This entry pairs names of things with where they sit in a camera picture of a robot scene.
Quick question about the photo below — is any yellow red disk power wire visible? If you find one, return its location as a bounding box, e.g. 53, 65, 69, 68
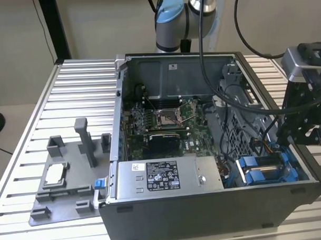
251, 115, 281, 156

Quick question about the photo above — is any hard disk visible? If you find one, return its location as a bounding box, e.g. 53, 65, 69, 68
237, 151, 299, 187

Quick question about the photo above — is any grey metal disk bay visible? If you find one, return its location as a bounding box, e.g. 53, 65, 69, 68
208, 76, 284, 162

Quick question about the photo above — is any black RAM slot row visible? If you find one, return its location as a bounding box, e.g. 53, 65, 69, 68
147, 125, 190, 135
143, 94, 183, 104

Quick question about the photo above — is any green Dell motherboard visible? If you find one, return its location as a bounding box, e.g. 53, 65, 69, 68
121, 96, 223, 162

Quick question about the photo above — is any silver power supply unit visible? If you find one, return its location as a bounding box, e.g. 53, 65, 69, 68
114, 156, 225, 202

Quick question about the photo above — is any CPU socket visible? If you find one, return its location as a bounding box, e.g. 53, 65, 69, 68
155, 107, 183, 126

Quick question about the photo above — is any black open PC case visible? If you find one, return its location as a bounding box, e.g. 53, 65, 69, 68
93, 47, 321, 240

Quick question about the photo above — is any black graphics card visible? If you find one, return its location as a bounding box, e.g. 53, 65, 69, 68
147, 132, 182, 155

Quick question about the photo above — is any thin metal locking lever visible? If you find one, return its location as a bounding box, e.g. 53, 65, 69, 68
143, 93, 159, 113

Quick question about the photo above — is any grey parts rack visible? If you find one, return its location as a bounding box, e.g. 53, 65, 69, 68
24, 116, 115, 228

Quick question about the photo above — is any silver CPU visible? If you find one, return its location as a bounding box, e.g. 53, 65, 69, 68
44, 163, 68, 185

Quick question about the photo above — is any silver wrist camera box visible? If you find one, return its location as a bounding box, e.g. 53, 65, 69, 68
280, 46, 310, 83

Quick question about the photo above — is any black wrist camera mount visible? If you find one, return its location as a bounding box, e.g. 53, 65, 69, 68
297, 41, 321, 76

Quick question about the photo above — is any black disk wire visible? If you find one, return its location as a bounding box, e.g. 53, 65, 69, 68
219, 113, 280, 162

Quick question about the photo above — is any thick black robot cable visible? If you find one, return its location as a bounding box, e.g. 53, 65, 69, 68
235, 0, 287, 61
197, 0, 285, 118

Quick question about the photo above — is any red yellow wire bundle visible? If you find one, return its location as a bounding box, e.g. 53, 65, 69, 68
216, 158, 232, 179

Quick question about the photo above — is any black metal post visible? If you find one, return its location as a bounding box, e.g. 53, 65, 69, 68
36, 0, 72, 62

